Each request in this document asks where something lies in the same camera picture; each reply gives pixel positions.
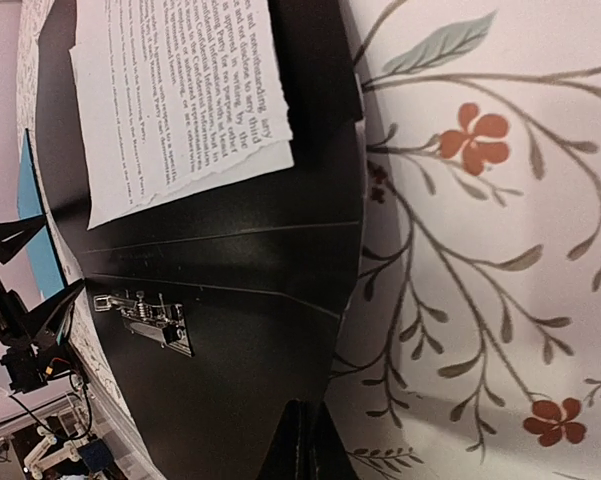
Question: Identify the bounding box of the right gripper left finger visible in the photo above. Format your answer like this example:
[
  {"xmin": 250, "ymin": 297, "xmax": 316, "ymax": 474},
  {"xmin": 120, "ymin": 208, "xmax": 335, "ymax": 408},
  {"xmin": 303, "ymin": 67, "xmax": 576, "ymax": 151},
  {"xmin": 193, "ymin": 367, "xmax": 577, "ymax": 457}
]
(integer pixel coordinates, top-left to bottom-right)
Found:
[{"xmin": 259, "ymin": 400, "xmax": 305, "ymax": 480}]

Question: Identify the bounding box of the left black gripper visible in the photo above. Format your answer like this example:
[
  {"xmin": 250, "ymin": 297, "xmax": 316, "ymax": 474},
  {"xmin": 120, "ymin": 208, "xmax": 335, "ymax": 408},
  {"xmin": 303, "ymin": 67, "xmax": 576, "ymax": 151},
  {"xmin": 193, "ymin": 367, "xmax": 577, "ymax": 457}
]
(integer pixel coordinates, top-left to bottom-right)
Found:
[{"xmin": 0, "ymin": 215, "xmax": 85, "ymax": 351}]

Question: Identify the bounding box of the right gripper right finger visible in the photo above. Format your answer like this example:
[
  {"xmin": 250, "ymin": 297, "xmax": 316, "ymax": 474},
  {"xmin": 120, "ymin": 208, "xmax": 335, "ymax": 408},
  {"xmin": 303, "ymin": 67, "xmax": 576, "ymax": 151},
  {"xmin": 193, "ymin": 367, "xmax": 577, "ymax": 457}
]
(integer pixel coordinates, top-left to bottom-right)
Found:
[{"xmin": 304, "ymin": 402, "xmax": 358, "ymax": 480}]

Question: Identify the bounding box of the black clip folder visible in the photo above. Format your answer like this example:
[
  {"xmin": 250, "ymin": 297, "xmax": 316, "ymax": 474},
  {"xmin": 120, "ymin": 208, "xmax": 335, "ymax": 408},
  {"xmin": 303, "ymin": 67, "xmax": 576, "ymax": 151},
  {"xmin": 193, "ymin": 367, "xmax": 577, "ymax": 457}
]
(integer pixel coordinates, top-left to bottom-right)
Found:
[{"xmin": 35, "ymin": 1, "xmax": 366, "ymax": 479}]

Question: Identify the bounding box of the printed paper sheet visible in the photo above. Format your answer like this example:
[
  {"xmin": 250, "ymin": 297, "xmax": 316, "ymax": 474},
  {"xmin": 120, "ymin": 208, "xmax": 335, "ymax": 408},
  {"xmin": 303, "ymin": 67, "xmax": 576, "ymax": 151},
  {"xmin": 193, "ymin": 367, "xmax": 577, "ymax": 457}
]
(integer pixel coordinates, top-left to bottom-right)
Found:
[{"xmin": 70, "ymin": 1, "xmax": 294, "ymax": 227}]

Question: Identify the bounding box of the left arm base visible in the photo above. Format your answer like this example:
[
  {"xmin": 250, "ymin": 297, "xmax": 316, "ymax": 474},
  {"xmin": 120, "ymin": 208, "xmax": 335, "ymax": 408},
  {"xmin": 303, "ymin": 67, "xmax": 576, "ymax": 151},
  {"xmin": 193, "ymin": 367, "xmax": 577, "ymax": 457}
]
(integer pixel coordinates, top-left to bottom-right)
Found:
[{"xmin": 0, "ymin": 343, "xmax": 85, "ymax": 394}]

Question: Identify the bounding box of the blue folder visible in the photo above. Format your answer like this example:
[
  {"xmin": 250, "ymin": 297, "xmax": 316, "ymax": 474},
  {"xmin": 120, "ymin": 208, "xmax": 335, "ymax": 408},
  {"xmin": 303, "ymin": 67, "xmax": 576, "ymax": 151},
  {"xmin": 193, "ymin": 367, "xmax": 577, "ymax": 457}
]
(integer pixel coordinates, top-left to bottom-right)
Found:
[{"xmin": 17, "ymin": 128, "xmax": 66, "ymax": 304}]

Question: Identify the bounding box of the floral tablecloth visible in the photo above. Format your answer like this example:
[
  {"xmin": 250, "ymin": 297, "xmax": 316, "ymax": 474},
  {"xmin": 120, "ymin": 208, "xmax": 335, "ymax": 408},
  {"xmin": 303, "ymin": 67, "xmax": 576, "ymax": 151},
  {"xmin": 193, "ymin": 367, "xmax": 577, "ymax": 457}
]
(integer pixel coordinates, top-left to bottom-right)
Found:
[{"xmin": 14, "ymin": 0, "xmax": 601, "ymax": 480}]

